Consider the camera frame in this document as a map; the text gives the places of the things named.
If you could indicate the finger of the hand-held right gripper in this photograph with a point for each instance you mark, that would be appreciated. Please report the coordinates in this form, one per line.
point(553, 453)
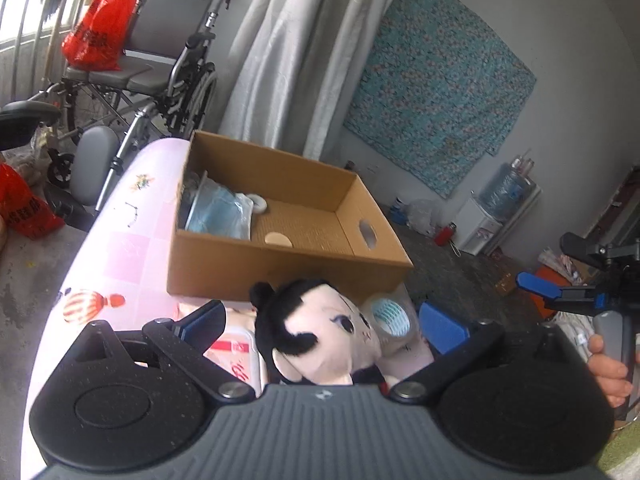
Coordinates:
point(537, 284)
point(580, 247)

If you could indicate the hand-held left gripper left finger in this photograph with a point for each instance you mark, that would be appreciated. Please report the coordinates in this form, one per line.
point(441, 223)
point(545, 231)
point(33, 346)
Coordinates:
point(202, 322)

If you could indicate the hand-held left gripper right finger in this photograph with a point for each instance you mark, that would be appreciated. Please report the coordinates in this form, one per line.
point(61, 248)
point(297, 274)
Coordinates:
point(440, 327)

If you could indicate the round beige powder puff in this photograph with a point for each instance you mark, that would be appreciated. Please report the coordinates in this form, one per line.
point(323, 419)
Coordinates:
point(277, 239)

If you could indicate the brown cardboard box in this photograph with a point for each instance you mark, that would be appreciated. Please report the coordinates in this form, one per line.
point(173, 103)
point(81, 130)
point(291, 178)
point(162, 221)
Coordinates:
point(300, 265)

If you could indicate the pack of blue face masks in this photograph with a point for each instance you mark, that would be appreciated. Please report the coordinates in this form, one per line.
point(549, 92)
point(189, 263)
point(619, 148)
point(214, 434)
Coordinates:
point(215, 210)

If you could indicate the black-haired plush doll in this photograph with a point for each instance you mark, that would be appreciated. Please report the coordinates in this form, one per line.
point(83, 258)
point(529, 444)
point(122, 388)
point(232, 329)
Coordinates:
point(320, 325)

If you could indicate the small white tape roll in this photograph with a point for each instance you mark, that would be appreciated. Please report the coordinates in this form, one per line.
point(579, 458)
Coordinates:
point(261, 205)

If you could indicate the person's right hand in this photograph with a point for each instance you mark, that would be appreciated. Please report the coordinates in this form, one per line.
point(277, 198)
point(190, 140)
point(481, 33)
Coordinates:
point(607, 367)

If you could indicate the orange box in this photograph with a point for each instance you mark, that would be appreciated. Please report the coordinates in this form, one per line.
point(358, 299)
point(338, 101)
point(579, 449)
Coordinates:
point(542, 300)

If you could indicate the pile of printed papers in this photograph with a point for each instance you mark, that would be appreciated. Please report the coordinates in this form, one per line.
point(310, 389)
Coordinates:
point(560, 262)

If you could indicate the small brown box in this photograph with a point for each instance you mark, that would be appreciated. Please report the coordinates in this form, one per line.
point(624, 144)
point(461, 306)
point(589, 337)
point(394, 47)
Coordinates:
point(506, 282)

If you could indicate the pink wet wipes pack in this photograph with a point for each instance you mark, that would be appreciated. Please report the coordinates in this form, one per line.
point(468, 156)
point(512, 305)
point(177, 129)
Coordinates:
point(240, 350)

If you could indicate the white metal rack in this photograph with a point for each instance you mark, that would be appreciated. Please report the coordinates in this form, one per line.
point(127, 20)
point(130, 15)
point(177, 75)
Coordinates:
point(525, 210)

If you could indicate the clear packing tape roll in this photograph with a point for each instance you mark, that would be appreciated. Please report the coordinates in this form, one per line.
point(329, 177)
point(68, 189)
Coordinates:
point(372, 310)

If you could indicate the red bottle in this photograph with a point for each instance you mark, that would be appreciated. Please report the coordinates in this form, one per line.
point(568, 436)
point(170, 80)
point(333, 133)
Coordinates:
point(444, 235)

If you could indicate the blue water jug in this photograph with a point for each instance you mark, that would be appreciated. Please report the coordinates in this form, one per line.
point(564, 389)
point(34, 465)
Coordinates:
point(505, 190)

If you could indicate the clear plastic bag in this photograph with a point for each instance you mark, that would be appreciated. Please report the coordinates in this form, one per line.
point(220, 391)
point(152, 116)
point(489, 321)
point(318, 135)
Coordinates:
point(424, 216)

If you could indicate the small blue container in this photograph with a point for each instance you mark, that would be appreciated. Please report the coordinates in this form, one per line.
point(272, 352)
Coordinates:
point(398, 211)

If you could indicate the red plastic bag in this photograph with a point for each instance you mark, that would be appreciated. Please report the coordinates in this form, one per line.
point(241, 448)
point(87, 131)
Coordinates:
point(97, 30)
point(25, 205)

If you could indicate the black cushioned pad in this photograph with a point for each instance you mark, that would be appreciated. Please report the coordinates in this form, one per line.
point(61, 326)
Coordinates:
point(25, 117)

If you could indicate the light grey curtain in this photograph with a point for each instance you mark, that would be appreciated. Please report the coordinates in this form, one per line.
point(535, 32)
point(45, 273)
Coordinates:
point(310, 50)

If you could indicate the grey wheelchair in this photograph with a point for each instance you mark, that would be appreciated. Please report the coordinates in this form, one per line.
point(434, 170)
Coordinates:
point(150, 25)

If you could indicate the metal window railing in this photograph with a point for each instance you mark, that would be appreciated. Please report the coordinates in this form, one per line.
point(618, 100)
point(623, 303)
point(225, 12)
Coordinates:
point(36, 40)

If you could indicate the teal floral wall cloth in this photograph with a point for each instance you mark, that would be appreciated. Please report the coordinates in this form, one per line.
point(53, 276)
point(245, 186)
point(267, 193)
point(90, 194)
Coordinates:
point(440, 85)

